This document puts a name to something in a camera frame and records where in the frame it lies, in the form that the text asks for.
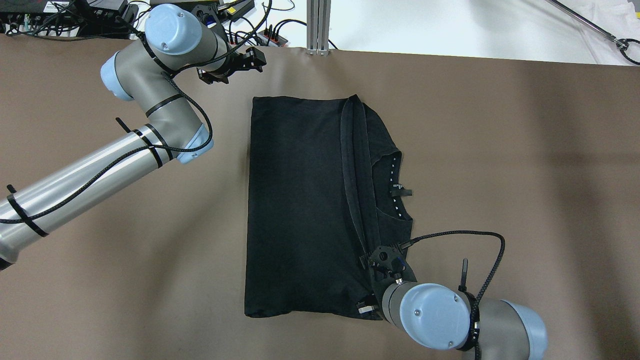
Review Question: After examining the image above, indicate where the black power adapter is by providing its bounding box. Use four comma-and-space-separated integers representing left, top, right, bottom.
221, 0, 255, 22

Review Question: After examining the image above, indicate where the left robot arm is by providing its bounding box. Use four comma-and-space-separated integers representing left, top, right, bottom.
0, 3, 266, 270

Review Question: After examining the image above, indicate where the aluminium frame cage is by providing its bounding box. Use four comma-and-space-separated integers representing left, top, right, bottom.
306, 0, 332, 57

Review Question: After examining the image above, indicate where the black graphic t-shirt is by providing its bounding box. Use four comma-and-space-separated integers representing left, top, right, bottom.
244, 95, 413, 321

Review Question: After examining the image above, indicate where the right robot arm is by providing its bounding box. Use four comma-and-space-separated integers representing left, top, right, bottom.
358, 245, 549, 360

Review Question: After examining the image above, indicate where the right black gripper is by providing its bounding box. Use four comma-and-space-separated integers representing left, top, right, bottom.
358, 244, 417, 320

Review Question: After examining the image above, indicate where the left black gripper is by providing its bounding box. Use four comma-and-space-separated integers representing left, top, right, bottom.
192, 4, 266, 84

